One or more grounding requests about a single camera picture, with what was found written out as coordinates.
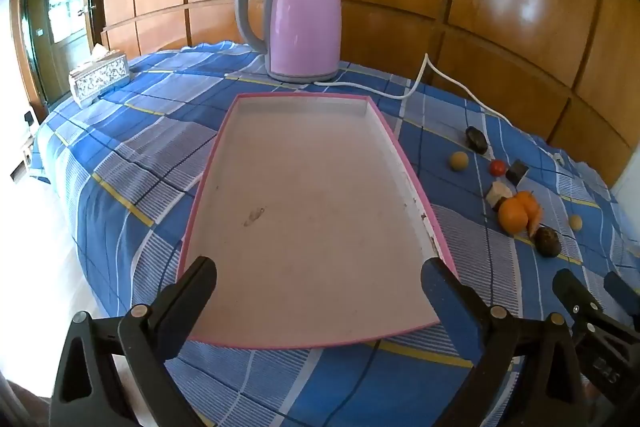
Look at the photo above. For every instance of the pink shallow tray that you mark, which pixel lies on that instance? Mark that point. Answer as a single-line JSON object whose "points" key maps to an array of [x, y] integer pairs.
{"points": [[310, 217]]}

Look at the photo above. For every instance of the patterned tissue box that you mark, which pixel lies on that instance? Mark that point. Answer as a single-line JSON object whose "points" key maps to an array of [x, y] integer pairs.
{"points": [[100, 77]]}

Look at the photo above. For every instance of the orange with stem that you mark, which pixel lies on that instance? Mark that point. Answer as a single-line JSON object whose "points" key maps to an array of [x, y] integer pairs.
{"points": [[531, 203]]}

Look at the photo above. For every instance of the small tan ball fruit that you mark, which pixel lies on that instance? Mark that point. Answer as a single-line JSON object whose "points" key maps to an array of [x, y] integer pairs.
{"points": [[575, 223]]}

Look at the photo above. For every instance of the pink electric kettle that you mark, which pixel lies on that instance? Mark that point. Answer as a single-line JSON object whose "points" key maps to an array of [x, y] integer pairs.
{"points": [[305, 17]]}

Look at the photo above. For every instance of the wooden glass door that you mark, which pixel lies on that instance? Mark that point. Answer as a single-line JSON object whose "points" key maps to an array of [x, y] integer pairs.
{"points": [[60, 7]]}

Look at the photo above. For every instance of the blue plaid cloth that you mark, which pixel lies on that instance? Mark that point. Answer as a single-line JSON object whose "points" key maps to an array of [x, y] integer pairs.
{"points": [[150, 147]]}

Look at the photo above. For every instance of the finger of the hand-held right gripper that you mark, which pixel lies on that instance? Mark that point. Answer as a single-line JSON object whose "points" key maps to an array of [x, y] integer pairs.
{"points": [[622, 289], [575, 299]]}

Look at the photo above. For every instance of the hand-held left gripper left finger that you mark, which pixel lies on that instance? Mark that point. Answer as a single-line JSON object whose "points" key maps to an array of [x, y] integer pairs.
{"points": [[192, 287]]}

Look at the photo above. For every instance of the orange without stem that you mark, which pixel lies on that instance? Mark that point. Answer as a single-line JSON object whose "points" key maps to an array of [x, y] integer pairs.
{"points": [[514, 217]]}

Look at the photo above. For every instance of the pale cut piece dark rind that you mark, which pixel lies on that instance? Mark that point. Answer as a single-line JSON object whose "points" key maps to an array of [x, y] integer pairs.
{"points": [[499, 192]]}

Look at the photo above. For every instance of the small yellow-green ball fruit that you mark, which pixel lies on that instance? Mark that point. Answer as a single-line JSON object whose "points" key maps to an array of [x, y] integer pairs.
{"points": [[458, 161]]}

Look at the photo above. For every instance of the small black cube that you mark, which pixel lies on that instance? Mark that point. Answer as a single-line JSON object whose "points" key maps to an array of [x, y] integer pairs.
{"points": [[517, 172]]}

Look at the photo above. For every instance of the orange carrot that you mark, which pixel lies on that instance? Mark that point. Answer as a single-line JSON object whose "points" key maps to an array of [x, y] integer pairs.
{"points": [[535, 223]]}

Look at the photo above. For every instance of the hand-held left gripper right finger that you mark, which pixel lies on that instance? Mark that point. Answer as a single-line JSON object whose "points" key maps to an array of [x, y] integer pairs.
{"points": [[450, 302]]}

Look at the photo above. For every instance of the red tomato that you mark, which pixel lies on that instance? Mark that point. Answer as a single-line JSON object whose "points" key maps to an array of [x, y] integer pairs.
{"points": [[497, 167]]}

